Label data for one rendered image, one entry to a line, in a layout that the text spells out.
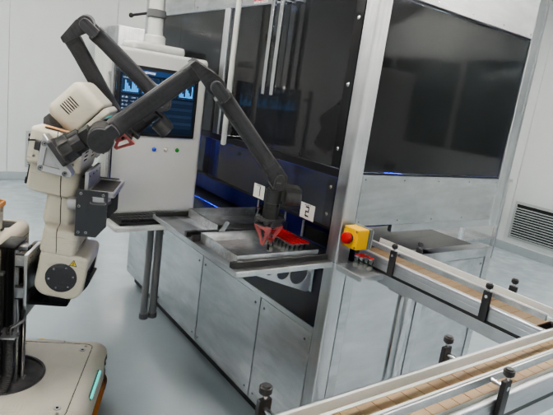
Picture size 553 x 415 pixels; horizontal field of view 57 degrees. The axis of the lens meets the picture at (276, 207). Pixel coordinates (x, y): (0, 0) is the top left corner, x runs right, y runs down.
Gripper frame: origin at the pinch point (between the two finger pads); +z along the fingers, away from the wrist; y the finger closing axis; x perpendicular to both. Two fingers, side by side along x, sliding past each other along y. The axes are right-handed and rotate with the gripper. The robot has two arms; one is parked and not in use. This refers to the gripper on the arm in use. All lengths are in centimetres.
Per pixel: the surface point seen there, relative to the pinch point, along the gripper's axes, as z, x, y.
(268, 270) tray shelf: 3.8, -13.4, -13.2
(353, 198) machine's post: -20.9, -22.5, 16.5
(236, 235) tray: 1.8, 14.7, -0.1
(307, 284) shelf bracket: 15.6, -10.8, 14.7
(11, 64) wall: -37, 523, 131
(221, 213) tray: 3.4, 44.4, 20.7
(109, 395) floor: 93, 66, -15
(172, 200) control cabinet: 7, 81, 23
